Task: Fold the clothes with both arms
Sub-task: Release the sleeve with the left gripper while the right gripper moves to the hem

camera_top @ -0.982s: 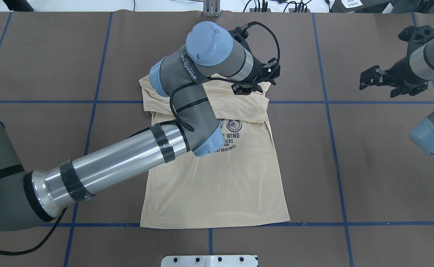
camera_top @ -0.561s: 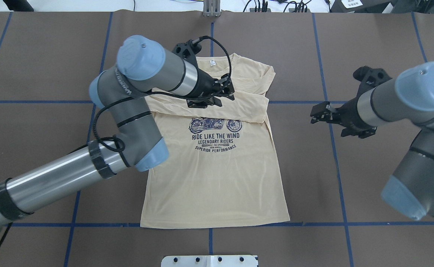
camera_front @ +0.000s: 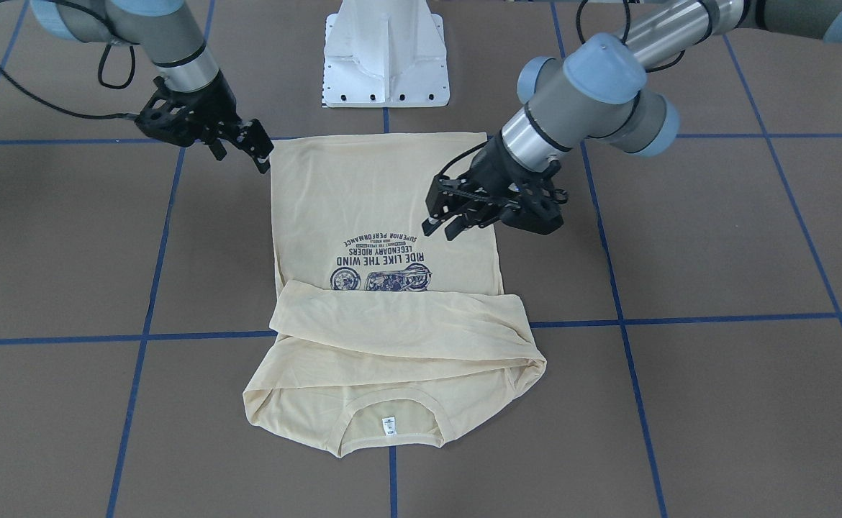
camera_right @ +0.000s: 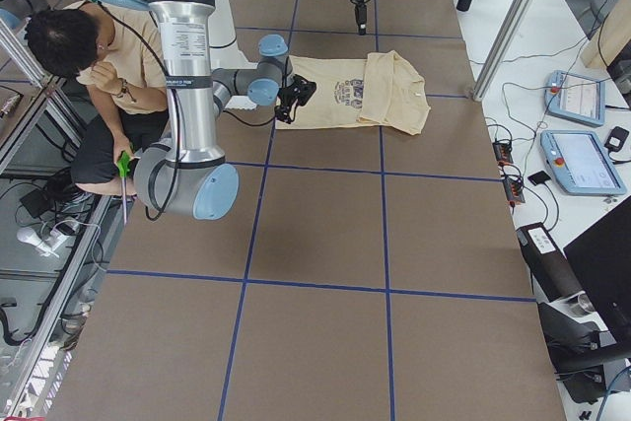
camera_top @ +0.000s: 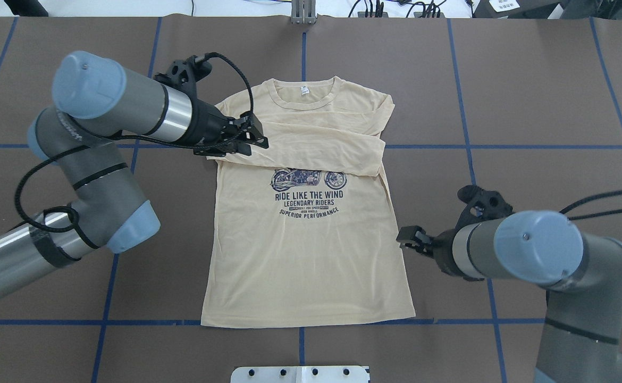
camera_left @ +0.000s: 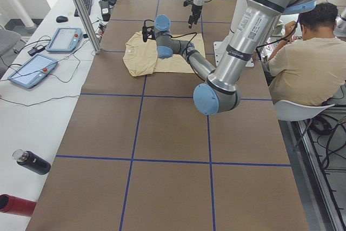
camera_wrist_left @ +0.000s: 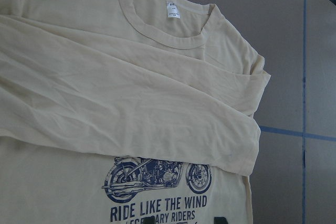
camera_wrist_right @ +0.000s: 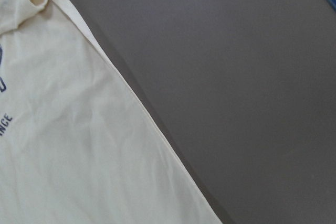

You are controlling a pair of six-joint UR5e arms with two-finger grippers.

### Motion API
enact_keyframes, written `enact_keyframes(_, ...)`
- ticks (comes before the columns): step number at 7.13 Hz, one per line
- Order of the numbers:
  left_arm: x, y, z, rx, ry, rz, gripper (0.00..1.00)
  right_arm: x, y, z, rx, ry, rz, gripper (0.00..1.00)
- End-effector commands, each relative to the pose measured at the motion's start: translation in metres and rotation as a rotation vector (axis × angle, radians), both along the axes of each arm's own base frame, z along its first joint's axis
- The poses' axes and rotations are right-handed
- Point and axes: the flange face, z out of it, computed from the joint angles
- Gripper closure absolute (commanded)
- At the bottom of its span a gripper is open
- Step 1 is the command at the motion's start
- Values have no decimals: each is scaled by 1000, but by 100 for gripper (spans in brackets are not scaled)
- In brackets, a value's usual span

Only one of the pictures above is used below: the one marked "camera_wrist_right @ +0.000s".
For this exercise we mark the cream long sleeve shirt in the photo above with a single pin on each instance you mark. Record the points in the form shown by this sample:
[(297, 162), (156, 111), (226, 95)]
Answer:
[(77, 145)]

